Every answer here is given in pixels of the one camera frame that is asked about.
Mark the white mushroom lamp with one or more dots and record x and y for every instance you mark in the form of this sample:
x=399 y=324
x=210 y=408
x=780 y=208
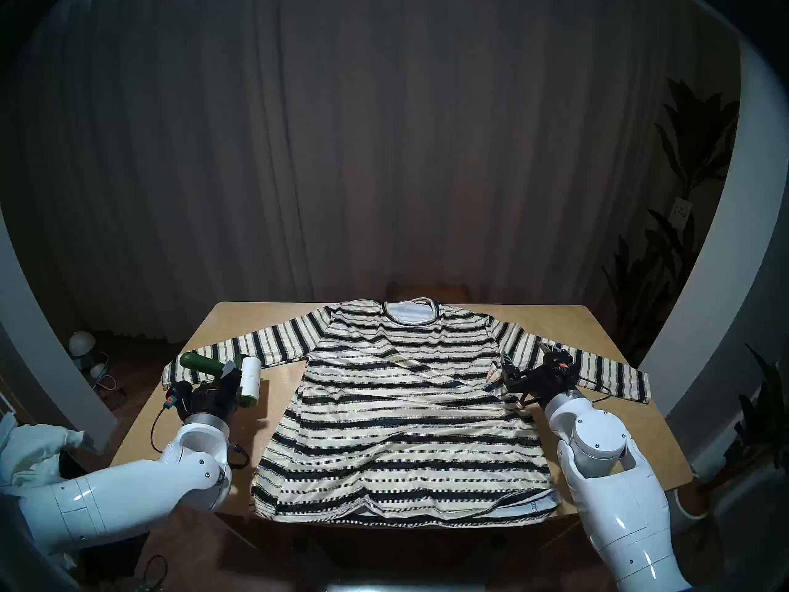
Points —
x=81 y=343

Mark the white paper plant tag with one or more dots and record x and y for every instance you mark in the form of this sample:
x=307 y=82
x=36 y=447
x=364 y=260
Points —
x=680 y=210

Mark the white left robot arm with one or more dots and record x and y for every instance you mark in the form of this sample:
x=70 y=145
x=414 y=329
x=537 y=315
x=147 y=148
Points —
x=111 y=498

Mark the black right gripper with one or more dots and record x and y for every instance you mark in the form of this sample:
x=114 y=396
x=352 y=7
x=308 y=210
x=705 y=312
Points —
x=545 y=378

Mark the tall dark leafy plant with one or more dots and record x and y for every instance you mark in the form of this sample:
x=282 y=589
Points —
x=696 y=147

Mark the small dark potted plant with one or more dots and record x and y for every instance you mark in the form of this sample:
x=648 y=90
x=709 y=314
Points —
x=764 y=412

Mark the white plant pot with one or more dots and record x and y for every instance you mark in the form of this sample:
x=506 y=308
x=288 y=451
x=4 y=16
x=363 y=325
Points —
x=690 y=501

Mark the white crumpled cloth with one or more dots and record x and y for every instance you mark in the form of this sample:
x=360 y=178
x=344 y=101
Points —
x=31 y=449

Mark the white curved pillar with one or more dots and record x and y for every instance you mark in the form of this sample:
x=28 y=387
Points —
x=727 y=258
x=43 y=350

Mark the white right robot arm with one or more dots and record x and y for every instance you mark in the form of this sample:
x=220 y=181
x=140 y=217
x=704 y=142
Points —
x=616 y=492

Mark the grey pleated curtain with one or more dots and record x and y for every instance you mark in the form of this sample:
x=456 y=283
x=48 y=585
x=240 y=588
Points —
x=308 y=134

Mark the black cream striped long-sleeve top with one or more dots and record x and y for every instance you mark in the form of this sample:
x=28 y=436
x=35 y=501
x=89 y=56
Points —
x=400 y=412

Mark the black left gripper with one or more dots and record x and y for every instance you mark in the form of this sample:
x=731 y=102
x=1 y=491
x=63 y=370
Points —
x=206 y=399

